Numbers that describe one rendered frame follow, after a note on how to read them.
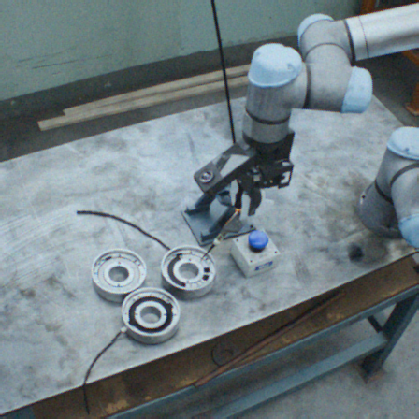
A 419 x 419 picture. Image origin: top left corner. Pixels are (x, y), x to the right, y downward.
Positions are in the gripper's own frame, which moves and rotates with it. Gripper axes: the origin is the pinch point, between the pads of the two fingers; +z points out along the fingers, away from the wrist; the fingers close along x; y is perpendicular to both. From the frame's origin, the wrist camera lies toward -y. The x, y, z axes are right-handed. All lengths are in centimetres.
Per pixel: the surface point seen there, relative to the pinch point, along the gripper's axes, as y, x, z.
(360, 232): 29.8, -3.8, 13.2
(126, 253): -19.8, 6.0, 9.9
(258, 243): 3.4, -3.3, 5.8
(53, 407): -42, -7, 38
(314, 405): 35, -11, 93
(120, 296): -24.3, -2.9, 9.9
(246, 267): 0.7, -4.7, 10.2
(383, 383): 60, -14, 93
